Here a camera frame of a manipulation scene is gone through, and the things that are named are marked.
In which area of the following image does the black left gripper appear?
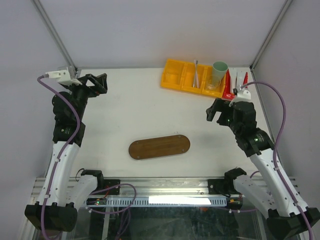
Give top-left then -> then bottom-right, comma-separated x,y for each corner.
64,73 -> 107,121

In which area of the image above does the brown oval wooden tray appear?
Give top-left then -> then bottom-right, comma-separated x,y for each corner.
128,134 -> 191,161

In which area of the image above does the clear plastic cup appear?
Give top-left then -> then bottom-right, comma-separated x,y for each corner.
205,74 -> 222,91

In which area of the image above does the green plastic cup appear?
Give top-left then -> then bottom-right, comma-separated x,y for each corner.
212,61 -> 229,81

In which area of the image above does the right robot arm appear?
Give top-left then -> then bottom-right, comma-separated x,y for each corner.
206,98 -> 320,240

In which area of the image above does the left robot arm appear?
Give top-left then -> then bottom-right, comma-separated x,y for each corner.
24,70 -> 108,232

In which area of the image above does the pink toothbrush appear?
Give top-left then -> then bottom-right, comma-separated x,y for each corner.
192,60 -> 199,88

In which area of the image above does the red plastic bin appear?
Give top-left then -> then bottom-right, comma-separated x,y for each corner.
222,67 -> 248,101

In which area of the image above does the yellow bin right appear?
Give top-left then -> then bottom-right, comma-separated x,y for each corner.
201,66 -> 227,98

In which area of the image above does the yellow bin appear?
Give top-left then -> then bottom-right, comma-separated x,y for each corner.
201,66 -> 227,98
160,59 -> 185,91
180,62 -> 209,95

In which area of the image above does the yellow bin middle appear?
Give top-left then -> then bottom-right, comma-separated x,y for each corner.
180,62 -> 209,95

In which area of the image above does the yellow bin left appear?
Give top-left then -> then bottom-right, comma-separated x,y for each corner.
160,59 -> 185,91

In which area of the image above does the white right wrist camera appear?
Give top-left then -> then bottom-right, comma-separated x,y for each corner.
228,84 -> 252,107

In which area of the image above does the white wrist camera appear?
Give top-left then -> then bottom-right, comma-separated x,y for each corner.
228,84 -> 252,107
45,66 -> 82,86

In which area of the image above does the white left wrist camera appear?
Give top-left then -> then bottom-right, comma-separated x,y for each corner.
45,66 -> 82,86

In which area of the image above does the right aluminium corner post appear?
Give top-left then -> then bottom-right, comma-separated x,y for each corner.
249,0 -> 293,71

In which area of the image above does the aluminium corner post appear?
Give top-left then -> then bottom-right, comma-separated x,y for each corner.
31,0 -> 78,73
249,0 -> 293,71

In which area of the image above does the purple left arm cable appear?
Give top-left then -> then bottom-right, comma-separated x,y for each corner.
37,75 -> 81,240

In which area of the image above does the white slotted cable duct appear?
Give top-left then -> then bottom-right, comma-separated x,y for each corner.
86,195 -> 227,208

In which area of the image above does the left aluminium corner post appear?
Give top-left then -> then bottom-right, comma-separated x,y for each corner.
31,0 -> 78,73

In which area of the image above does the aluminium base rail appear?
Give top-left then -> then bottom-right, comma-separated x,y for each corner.
31,176 -> 298,198

